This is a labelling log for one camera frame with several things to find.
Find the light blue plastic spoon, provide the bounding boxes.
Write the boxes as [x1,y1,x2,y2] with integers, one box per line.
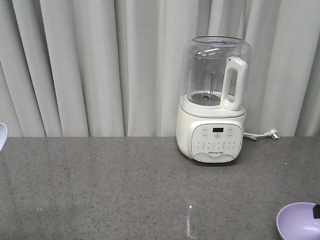
[0,122,8,151]

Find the white power cord with plug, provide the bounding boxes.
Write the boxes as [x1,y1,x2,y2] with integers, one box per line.
[242,128,281,142]

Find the purple plastic bowl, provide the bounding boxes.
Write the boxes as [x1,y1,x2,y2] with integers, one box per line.
[276,202,320,240]

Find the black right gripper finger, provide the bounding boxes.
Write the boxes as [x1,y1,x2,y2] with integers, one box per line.
[312,204,320,219]

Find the grey pleated curtain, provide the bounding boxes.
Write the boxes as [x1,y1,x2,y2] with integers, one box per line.
[0,0,320,137]

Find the white blender with clear jar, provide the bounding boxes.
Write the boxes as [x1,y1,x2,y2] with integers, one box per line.
[175,36,252,163]

